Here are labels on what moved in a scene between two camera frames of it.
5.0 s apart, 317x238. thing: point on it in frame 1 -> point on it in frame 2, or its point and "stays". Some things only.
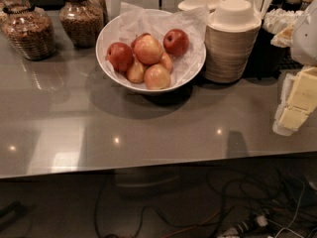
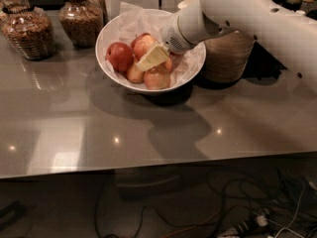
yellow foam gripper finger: (297, 102) -> (173, 42)
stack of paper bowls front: (231, 38) stays
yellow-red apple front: (157, 76) stays
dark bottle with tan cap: (293, 2) stays
